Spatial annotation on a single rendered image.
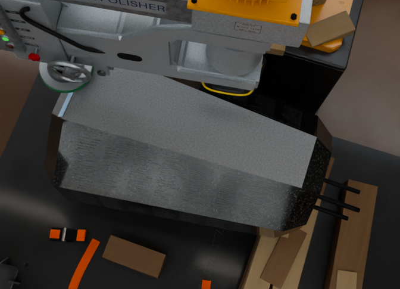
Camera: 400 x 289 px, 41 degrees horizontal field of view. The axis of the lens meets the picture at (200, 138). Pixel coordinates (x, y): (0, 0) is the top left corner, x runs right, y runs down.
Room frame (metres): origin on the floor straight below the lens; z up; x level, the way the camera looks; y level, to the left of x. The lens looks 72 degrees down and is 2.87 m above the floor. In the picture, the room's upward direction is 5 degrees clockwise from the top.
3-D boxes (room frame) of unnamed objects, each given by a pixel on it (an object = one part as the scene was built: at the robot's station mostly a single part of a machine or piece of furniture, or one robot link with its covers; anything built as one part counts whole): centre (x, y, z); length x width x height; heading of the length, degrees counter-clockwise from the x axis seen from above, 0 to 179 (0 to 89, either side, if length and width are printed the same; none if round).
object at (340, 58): (1.41, -0.38, 0.37); 0.66 x 0.66 x 0.74; 78
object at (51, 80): (0.89, 0.57, 0.87); 0.21 x 0.21 x 0.01
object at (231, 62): (0.83, -0.09, 1.34); 0.19 x 0.19 x 0.20
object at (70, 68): (0.76, 0.46, 1.20); 0.15 x 0.10 x 0.15; 85
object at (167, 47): (0.84, 0.18, 1.30); 0.74 x 0.23 x 0.49; 85
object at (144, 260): (0.22, 0.27, 0.07); 0.30 x 0.12 x 0.12; 76
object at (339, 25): (1.21, -0.52, 0.80); 0.20 x 0.10 x 0.05; 115
